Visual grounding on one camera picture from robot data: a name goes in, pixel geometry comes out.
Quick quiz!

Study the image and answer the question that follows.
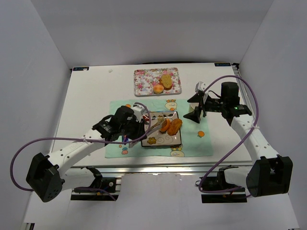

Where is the square floral ceramic plate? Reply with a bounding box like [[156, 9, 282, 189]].
[[141, 111, 182, 148]]

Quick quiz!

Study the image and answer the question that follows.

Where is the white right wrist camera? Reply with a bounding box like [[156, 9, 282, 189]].
[[195, 81, 208, 103]]

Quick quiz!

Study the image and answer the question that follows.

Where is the yellow mug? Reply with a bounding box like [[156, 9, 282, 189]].
[[186, 103, 207, 123]]

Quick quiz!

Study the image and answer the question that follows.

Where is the floral serving tray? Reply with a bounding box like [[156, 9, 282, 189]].
[[133, 68, 182, 97]]

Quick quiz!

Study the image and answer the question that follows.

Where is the blue corner label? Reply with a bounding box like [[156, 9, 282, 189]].
[[214, 62, 232, 67], [72, 67, 89, 71]]

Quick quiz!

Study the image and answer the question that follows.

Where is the orange half bun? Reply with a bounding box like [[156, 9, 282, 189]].
[[159, 118, 171, 133]]

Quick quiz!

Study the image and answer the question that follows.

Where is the round golden muffin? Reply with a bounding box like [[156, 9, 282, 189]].
[[153, 84, 164, 94]]

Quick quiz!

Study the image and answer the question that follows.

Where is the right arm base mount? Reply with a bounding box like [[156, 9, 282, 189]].
[[195, 165, 247, 204]]

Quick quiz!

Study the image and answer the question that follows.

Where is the right blue corner label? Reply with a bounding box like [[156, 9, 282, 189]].
[[214, 62, 232, 67]]

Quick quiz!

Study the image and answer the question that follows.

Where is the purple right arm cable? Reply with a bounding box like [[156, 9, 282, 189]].
[[198, 75, 261, 198]]

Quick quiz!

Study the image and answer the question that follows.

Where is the seeded bread slice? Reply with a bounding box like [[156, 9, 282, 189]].
[[159, 74, 173, 90]]

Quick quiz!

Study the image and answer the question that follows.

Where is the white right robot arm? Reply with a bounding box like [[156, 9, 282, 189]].
[[183, 81, 293, 197]]

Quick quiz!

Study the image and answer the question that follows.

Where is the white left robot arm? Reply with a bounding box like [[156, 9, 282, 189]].
[[26, 103, 166, 202]]

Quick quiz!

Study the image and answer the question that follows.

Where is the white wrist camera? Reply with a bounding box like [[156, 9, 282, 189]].
[[131, 103, 146, 122], [195, 81, 208, 103]]

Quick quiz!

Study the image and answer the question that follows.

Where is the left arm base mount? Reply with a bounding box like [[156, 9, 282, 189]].
[[71, 166, 120, 201]]

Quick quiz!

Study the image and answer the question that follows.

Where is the mint green cartoon placemat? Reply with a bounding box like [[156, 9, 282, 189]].
[[105, 99, 213, 158]]

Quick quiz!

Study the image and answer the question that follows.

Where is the left blue corner label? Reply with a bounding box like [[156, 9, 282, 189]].
[[72, 67, 89, 71]]

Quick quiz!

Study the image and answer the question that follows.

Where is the brown long bread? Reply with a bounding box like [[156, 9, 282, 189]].
[[167, 118, 183, 136]]

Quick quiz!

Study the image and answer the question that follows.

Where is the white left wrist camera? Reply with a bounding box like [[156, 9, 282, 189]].
[[131, 103, 146, 122]]

